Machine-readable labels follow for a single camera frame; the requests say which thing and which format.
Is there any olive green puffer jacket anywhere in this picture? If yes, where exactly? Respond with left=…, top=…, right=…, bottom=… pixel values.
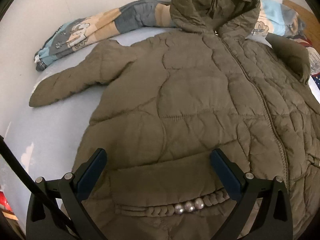
left=28, top=0, right=320, bottom=240

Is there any black cable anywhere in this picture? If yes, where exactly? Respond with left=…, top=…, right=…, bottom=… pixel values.
left=0, top=134, right=63, bottom=230

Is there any wooden headboard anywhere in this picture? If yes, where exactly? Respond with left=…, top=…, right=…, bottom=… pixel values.
left=283, top=0, right=320, bottom=50

